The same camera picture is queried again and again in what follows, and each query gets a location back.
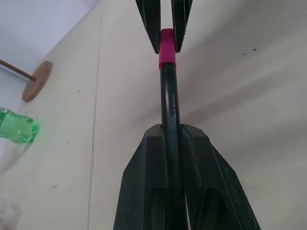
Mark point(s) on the round wooden stand with rod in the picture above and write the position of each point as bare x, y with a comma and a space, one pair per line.
38, 81

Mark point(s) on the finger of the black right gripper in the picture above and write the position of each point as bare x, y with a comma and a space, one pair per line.
149, 21
181, 21

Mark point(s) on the black marker pen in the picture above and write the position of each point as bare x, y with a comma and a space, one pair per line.
170, 107

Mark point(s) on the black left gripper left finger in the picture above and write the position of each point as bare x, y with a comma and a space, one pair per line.
141, 182

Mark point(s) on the magenta marker cap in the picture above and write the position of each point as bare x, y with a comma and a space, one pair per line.
167, 52

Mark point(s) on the green plastic bottle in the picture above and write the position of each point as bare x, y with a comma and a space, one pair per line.
16, 127

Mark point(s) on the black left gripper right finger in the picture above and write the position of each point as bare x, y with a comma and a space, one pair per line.
211, 182

